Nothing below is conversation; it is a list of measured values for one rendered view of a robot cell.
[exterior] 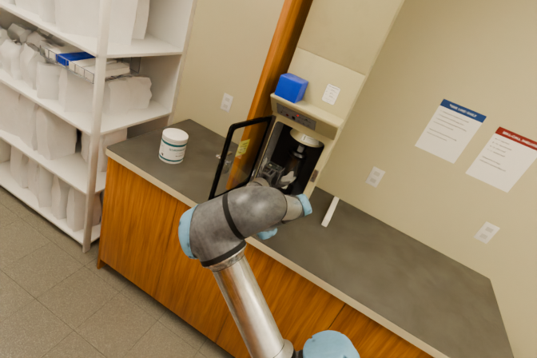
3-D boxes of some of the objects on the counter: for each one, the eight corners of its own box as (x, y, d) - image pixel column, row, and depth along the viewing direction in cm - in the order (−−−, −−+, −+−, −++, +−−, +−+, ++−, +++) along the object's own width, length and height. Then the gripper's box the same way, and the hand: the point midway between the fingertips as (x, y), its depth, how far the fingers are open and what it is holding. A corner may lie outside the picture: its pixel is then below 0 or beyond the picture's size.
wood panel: (264, 158, 207) (359, -99, 143) (268, 160, 206) (365, -98, 143) (224, 188, 164) (334, -158, 101) (228, 190, 164) (343, -156, 101)
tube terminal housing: (264, 172, 192) (312, 45, 157) (312, 197, 184) (373, 71, 149) (244, 188, 170) (296, 46, 136) (298, 218, 162) (366, 76, 128)
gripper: (288, 188, 115) (305, 167, 131) (243, 162, 119) (265, 146, 136) (280, 205, 119) (298, 184, 136) (236, 180, 124) (259, 162, 140)
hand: (280, 170), depth 137 cm, fingers open, 14 cm apart
